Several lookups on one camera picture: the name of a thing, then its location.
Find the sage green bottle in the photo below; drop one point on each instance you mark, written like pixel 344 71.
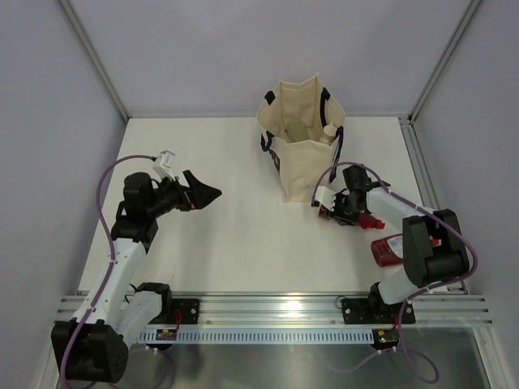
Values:
pixel 296 131

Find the aluminium frame post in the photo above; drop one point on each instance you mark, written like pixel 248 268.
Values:
pixel 80 33
pixel 463 25

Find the right aluminium frame post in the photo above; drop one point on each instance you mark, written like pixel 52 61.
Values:
pixel 463 25

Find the aluminium mounting rail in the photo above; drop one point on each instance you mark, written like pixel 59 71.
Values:
pixel 323 310

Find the left aluminium frame post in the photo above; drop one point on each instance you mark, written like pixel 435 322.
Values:
pixel 80 33

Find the red bottle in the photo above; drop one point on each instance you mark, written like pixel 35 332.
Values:
pixel 363 220
pixel 388 251

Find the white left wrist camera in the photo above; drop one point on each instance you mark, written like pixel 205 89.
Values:
pixel 163 165

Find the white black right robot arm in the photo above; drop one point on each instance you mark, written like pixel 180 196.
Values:
pixel 432 249

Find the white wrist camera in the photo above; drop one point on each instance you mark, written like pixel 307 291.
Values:
pixel 163 165
pixel 323 198

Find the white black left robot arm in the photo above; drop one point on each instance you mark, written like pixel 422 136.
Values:
pixel 93 346

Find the beige canvas tote bag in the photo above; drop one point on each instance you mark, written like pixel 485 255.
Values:
pixel 299 165

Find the beige flip-cap bottle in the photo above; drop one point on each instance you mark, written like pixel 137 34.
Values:
pixel 329 134

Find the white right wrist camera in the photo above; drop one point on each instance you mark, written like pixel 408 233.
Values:
pixel 323 198

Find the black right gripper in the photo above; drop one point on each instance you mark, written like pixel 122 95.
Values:
pixel 336 215

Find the white slotted cable duct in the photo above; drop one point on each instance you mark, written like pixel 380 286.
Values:
pixel 256 336

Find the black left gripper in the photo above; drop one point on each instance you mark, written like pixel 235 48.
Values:
pixel 197 196

